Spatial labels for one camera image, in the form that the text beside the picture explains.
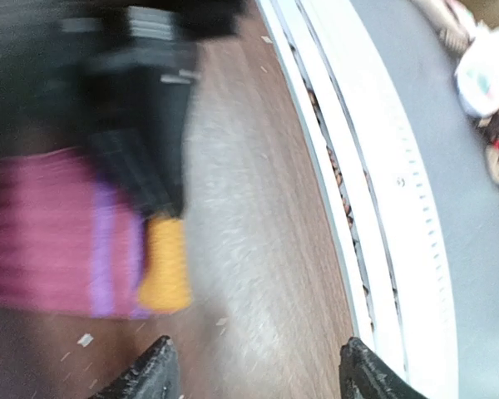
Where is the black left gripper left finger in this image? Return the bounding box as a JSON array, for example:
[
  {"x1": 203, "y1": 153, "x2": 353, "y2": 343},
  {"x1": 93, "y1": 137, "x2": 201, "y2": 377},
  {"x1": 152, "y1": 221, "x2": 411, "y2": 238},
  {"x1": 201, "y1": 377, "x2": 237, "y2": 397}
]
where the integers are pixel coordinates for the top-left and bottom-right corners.
[{"x1": 91, "y1": 335, "x2": 180, "y2": 399}]

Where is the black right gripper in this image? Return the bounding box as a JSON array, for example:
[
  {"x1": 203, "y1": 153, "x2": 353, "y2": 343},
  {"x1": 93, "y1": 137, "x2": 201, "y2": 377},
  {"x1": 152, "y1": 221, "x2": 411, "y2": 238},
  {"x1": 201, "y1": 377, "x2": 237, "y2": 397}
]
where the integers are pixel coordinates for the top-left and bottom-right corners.
[{"x1": 0, "y1": 1, "x2": 246, "y2": 219}]

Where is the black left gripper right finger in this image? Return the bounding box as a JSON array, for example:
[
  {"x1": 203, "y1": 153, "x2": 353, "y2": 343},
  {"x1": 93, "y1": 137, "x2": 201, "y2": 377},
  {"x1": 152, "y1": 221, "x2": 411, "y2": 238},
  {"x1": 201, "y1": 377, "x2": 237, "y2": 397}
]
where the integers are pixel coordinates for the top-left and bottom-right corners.
[{"x1": 339, "y1": 337, "x2": 424, "y2": 399}]

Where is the maroon purple striped sock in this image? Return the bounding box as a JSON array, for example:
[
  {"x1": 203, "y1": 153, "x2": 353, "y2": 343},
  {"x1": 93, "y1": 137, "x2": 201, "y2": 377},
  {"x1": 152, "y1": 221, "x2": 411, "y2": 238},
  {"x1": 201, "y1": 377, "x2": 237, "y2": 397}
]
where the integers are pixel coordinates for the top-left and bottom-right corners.
[{"x1": 0, "y1": 149, "x2": 191, "y2": 318}]

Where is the front aluminium rail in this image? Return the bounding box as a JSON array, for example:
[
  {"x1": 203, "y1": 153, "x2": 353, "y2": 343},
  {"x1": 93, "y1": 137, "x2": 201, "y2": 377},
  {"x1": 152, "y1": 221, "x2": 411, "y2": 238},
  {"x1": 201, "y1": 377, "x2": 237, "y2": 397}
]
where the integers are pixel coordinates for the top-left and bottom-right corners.
[{"x1": 258, "y1": 1, "x2": 459, "y2": 398}]

